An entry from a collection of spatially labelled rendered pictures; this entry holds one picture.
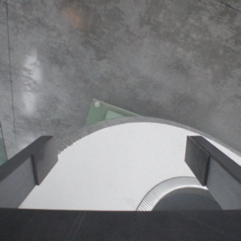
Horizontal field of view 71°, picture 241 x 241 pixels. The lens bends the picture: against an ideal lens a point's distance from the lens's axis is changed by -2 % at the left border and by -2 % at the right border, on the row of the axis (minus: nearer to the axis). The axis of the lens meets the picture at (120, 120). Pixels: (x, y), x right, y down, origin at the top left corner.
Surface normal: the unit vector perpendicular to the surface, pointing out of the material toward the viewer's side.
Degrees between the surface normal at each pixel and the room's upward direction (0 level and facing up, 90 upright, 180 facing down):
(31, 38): 0
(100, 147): 90
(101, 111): 0
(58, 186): 90
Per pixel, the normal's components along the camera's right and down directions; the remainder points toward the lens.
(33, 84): -0.13, 0.61
